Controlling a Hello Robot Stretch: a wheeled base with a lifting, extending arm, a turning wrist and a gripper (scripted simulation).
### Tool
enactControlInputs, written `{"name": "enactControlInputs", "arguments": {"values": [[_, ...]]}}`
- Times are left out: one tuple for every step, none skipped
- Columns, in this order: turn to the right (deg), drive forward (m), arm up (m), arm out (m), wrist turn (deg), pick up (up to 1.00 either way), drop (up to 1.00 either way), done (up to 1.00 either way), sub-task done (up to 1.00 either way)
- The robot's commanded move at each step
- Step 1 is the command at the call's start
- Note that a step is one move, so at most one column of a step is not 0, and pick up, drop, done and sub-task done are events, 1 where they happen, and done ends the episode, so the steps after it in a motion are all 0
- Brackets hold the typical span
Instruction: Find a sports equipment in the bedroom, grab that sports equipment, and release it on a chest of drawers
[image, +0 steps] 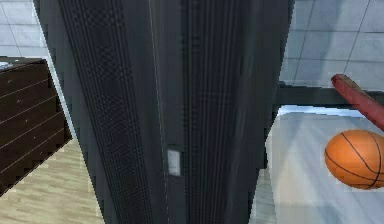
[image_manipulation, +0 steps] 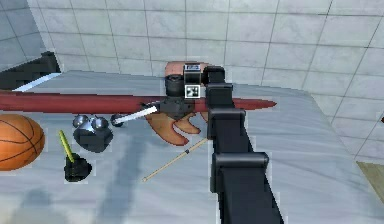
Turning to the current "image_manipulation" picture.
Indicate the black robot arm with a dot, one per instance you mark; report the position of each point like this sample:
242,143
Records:
235,180

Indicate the orange basketball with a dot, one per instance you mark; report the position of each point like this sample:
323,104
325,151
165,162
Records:
16,142

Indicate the black alarm clock silver bells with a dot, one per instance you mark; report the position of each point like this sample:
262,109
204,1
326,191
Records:
93,138

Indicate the pale grey desk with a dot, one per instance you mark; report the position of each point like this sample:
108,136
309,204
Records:
310,160

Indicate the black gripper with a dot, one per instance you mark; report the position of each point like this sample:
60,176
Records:
176,107

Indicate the red baseball bat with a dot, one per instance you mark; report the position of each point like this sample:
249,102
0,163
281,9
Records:
76,103

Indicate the yellow stick on black base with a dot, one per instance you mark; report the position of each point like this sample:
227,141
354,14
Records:
77,168

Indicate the thin wooden pencil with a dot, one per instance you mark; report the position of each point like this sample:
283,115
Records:
173,160

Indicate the black block with white edge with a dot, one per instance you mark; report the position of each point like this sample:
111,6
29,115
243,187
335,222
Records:
30,71

